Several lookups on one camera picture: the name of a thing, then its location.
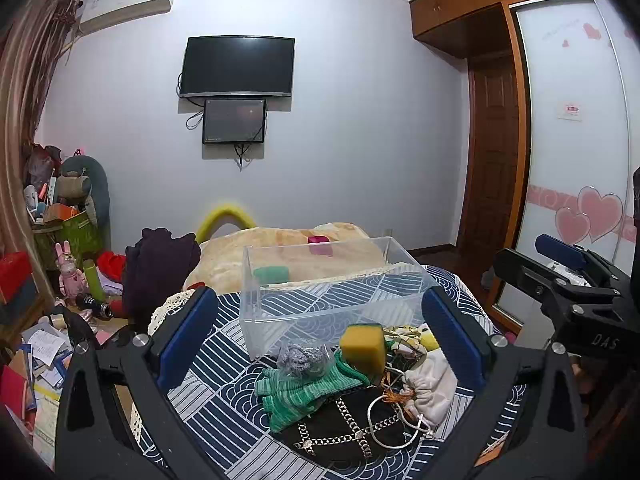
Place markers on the red box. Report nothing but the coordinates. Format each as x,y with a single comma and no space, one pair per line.
15,277

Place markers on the green tube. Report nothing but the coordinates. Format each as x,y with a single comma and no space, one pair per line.
93,277

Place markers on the white air conditioner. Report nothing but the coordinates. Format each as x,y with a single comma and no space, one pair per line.
127,2

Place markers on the yellow floral cloth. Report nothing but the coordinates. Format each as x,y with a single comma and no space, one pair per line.
407,337

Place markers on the grey-green curved pillow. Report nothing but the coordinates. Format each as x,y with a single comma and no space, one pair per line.
97,180

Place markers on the pink bunny toy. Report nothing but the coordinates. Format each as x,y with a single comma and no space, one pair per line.
70,272

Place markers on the red plush item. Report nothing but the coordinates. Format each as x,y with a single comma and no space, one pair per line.
112,264

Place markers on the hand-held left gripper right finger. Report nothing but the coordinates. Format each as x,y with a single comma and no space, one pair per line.
452,342

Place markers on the green knit glove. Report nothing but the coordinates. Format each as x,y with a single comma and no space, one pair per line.
300,397

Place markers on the wall television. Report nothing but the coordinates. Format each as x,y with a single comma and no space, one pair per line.
237,65

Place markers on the green cardboard box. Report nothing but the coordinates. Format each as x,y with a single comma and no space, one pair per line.
75,235

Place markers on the white heart-print wardrobe door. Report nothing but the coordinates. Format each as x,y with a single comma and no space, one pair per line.
565,60

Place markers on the blue patterned tablecloth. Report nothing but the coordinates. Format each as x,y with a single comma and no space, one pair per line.
220,375

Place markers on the black flashlight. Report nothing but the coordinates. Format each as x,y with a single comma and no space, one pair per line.
95,306

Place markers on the small wall monitor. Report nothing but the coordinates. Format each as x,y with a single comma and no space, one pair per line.
234,121

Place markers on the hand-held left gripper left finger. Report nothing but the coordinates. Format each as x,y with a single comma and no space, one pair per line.
186,340

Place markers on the yellow green sponge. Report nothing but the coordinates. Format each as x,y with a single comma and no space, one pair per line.
362,352

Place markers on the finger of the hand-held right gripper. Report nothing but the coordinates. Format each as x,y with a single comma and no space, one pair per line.
525,280
560,251

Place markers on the brown curtain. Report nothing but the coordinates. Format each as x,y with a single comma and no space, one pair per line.
25,90

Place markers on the pile of papers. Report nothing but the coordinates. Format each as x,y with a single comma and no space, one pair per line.
40,360

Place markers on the wooden door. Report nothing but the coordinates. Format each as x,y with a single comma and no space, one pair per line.
492,160

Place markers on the pink soft block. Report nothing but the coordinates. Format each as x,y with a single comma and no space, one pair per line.
319,242

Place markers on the dark purple clothing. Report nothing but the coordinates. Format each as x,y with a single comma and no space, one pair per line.
157,275

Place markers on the orange tassel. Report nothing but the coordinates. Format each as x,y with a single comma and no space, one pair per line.
397,390

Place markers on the clear plastic box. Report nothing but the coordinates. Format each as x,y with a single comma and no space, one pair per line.
320,305

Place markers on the yellow curved cushion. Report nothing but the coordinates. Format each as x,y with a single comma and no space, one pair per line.
220,212

